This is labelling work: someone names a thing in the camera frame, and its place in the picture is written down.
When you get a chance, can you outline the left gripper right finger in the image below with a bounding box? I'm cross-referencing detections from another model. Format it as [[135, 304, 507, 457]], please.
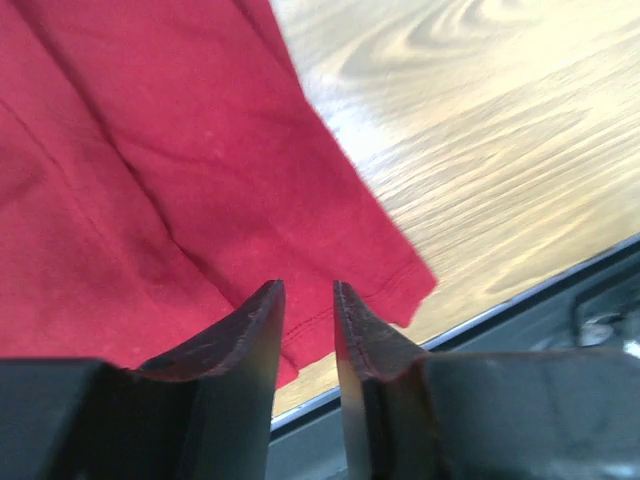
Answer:
[[333, 281, 639, 479]]

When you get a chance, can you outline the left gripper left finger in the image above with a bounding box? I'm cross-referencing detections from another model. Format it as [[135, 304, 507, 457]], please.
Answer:
[[1, 280, 285, 479]]

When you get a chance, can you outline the dark red t shirt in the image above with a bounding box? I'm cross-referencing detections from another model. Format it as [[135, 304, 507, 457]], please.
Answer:
[[1, 1, 436, 385]]

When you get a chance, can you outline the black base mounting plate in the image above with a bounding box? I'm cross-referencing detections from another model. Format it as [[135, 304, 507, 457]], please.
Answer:
[[266, 244, 639, 479]]

